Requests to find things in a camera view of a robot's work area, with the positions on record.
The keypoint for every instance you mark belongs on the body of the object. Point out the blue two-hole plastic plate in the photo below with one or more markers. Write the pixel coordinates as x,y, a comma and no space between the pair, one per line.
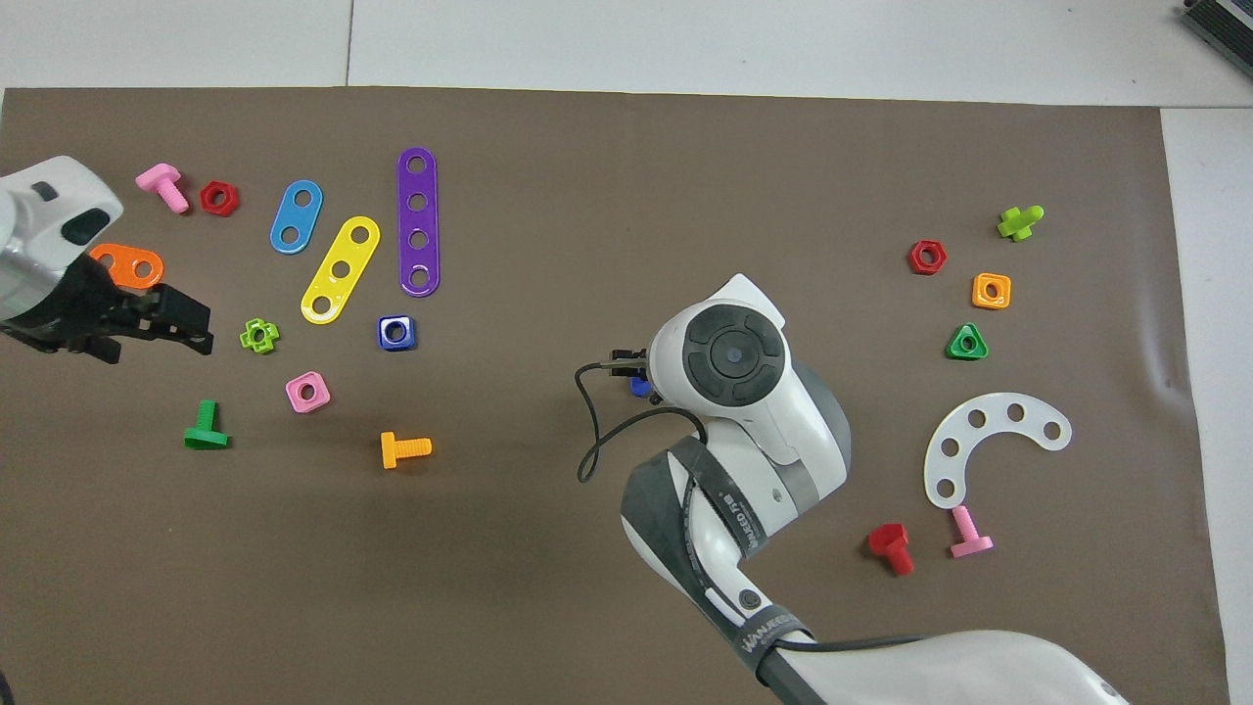
297,216

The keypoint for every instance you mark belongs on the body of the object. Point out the orange square plastic nut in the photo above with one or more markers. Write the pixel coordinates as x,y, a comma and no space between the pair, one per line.
979,300

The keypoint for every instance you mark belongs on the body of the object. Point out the yellow three-hole plastic plate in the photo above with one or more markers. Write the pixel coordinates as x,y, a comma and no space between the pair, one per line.
350,253

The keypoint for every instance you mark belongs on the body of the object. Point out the dark green plastic bolt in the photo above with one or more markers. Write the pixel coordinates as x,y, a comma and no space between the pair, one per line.
206,431

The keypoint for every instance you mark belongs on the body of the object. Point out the grey ribbed metal device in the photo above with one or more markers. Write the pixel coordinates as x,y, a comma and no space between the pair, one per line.
1219,20

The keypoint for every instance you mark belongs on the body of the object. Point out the lime green cross-shaped nut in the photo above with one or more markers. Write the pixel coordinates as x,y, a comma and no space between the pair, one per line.
259,324

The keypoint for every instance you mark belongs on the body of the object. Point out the lime green cross-head bolt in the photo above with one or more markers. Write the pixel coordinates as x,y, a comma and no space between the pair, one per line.
1018,223

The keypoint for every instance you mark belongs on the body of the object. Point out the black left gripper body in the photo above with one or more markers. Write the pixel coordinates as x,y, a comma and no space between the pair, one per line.
88,308

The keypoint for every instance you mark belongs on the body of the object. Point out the purple four-hole plastic plate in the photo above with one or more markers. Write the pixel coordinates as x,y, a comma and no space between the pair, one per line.
418,220

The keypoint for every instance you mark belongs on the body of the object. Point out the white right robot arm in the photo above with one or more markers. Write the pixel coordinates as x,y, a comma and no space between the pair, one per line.
744,431

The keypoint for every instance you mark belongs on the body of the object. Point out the blue square plastic nut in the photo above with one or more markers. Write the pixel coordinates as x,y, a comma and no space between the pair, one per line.
385,343

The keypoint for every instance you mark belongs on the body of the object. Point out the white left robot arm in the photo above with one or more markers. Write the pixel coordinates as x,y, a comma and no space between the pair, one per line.
49,196

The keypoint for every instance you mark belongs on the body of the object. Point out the pink square plastic nut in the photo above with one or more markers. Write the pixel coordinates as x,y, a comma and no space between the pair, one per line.
319,401

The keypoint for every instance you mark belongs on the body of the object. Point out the orange heart-shaped plastic plate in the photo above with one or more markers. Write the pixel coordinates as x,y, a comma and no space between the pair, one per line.
125,262

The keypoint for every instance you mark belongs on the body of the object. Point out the orange plastic bolt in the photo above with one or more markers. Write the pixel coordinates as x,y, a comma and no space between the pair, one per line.
401,449

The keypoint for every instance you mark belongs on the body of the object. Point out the red plastic bolt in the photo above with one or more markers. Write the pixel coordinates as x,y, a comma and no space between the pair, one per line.
893,543

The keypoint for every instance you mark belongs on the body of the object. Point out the brown table mat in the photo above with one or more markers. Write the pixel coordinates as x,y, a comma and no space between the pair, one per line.
489,568

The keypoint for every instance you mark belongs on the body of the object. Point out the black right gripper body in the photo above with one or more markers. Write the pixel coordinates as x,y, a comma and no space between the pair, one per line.
631,360

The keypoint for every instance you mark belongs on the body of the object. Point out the pink plastic bolt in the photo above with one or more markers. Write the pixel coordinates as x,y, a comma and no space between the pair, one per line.
164,183
969,537

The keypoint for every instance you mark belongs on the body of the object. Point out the green triangular plastic nut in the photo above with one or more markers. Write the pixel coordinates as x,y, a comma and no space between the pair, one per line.
954,351

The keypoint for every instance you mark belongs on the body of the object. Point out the red hexagonal plastic nut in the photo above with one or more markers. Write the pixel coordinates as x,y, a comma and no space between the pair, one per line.
206,199
914,258

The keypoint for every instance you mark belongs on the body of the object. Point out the blue plastic bolt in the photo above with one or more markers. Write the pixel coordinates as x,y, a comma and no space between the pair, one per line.
640,387

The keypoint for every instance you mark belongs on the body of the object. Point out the white curved five-hole plate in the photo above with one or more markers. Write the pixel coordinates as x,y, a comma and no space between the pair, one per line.
959,433

